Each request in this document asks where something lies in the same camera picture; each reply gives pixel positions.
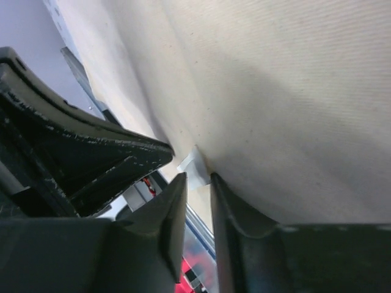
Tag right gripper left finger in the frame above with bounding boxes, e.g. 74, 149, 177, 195
1, 173, 187, 292

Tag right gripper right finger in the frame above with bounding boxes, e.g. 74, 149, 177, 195
211, 173, 390, 292

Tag beige cloth mat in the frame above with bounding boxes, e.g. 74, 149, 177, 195
57, 1, 390, 223

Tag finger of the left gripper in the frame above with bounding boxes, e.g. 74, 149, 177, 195
1, 47, 173, 217

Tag small clear sachet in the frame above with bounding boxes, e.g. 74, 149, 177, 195
177, 146, 210, 190

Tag aluminium frame rail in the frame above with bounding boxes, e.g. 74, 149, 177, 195
60, 47, 217, 275

